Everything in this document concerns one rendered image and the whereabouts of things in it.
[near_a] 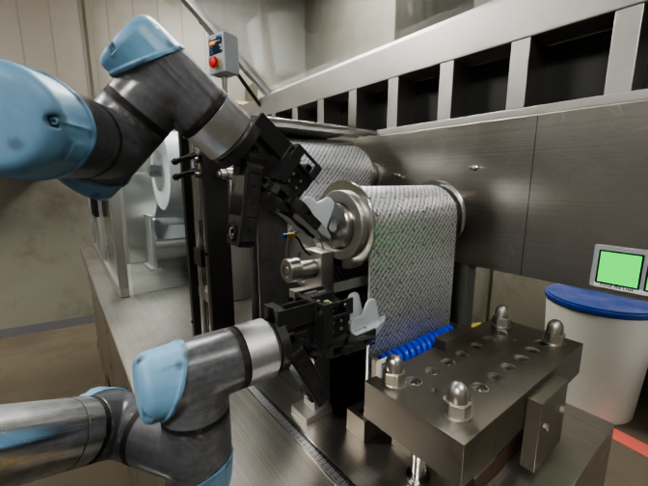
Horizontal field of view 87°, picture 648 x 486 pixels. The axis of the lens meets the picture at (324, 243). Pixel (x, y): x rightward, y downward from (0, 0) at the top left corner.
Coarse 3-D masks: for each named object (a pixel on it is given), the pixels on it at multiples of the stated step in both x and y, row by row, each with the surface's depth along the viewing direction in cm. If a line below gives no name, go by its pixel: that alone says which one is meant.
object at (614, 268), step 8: (608, 256) 55; (616, 256) 54; (624, 256) 53; (632, 256) 53; (640, 256) 52; (600, 264) 56; (608, 264) 55; (616, 264) 54; (624, 264) 54; (632, 264) 53; (640, 264) 52; (600, 272) 56; (608, 272) 55; (616, 272) 54; (624, 272) 54; (632, 272) 53; (600, 280) 56; (608, 280) 55; (616, 280) 54; (624, 280) 54; (632, 280) 53
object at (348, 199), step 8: (336, 192) 56; (344, 192) 54; (336, 200) 56; (344, 200) 55; (352, 200) 53; (352, 208) 53; (360, 208) 52; (360, 216) 52; (360, 224) 52; (360, 232) 53; (352, 240) 54; (360, 240) 53; (328, 248) 59; (344, 248) 56; (352, 248) 54; (360, 248) 54; (336, 256) 58; (344, 256) 56; (352, 256) 55
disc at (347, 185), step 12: (348, 180) 55; (324, 192) 60; (360, 192) 53; (372, 216) 51; (372, 228) 52; (372, 240) 52; (360, 252) 54; (336, 264) 60; (348, 264) 57; (360, 264) 55
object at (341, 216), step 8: (336, 208) 55; (344, 208) 54; (336, 216) 55; (344, 216) 53; (352, 216) 54; (328, 224) 57; (336, 224) 55; (344, 224) 54; (352, 224) 54; (336, 232) 56; (344, 232) 54; (352, 232) 54; (336, 240) 56; (344, 240) 54; (336, 248) 56
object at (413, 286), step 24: (384, 264) 55; (408, 264) 59; (432, 264) 64; (384, 288) 56; (408, 288) 60; (432, 288) 65; (384, 312) 57; (408, 312) 61; (432, 312) 66; (384, 336) 58; (408, 336) 62
